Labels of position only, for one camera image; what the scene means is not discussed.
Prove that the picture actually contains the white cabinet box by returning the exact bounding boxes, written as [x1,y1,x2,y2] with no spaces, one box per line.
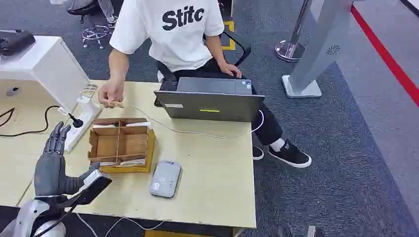
[0,36,91,114]

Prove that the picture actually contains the black device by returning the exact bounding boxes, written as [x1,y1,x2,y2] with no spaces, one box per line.
[0,30,36,57]

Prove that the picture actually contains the chrome stool base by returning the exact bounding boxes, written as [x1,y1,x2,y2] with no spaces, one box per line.
[81,25,111,50]

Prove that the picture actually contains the hanging white cable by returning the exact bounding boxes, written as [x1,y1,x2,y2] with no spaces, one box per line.
[75,212,165,237]

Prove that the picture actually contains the thin white cable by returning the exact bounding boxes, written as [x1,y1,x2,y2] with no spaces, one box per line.
[115,104,265,140]

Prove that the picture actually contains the black chair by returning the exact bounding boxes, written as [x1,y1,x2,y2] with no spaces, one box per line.
[157,31,252,83]

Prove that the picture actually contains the seated person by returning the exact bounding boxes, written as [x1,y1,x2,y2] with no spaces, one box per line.
[49,0,119,30]

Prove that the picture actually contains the black loop cable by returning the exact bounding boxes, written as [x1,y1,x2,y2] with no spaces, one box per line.
[0,107,16,128]

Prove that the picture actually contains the clear plug adapter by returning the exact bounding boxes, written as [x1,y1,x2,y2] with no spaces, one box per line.
[78,84,98,104]

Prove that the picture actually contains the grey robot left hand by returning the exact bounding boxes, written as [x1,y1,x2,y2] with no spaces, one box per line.
[34,121,100,197]

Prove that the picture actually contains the person's right hand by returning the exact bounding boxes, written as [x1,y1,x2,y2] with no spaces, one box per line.
[98,80,126,109]

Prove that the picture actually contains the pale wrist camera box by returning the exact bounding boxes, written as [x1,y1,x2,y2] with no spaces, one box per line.
[73,169,113,207]

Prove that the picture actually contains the wooden card box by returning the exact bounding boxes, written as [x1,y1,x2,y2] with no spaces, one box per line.
[87,118,157,174]

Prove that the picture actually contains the grey laptop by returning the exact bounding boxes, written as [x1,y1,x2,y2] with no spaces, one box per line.
[154,77,265,123]

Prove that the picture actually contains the white power strip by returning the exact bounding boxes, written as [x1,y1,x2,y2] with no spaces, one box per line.
[63,98,104,154]

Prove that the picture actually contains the white cards stack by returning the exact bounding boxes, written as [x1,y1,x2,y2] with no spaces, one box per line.
[98,158,147,167]
[93,121,153,129]

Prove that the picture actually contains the grey flat power bank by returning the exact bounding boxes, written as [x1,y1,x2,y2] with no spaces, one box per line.
[149,160,182,199]

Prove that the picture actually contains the black plug with cable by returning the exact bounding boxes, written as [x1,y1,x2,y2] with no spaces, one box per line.
[0,105,84,138]

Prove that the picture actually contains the person's left hand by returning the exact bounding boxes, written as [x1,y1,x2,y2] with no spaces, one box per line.
[218,63,243,79]

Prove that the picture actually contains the chrome stanchion post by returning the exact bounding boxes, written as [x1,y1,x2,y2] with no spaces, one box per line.
[275,0,313,63]

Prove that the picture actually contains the grey floor stand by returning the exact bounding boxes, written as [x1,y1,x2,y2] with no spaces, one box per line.
[281,0,356,99]

